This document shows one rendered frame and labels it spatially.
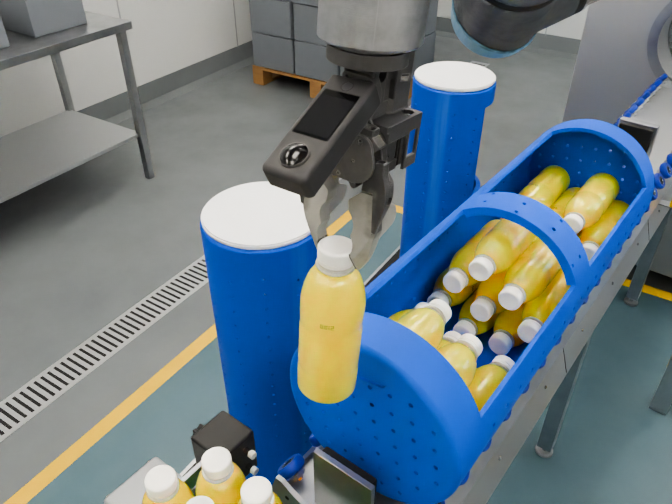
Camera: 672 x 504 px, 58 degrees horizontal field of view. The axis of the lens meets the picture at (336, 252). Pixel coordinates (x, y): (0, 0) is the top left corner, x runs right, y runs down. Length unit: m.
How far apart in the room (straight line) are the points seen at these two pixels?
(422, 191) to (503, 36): 1.69
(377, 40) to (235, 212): 0.95
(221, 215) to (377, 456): 0.71
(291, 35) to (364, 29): 4.27
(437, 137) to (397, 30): 1.67
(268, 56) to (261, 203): 3.58
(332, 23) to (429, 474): 0.58
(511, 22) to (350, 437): 0.59
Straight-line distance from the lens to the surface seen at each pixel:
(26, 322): 2.94
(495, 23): 0.61
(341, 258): 0.59
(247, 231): 1.33
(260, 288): 1.35
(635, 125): 1.89
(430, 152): 2.20
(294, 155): 0.48
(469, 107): 2.13
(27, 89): 4.29
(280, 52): 4.87
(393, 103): 0.57
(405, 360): 0.76
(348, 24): 0.50
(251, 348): 1.48
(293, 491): 0.98
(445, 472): 0.83
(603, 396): 2.55
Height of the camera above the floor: 1.77
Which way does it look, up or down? 36 degrees down
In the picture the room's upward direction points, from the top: straight up
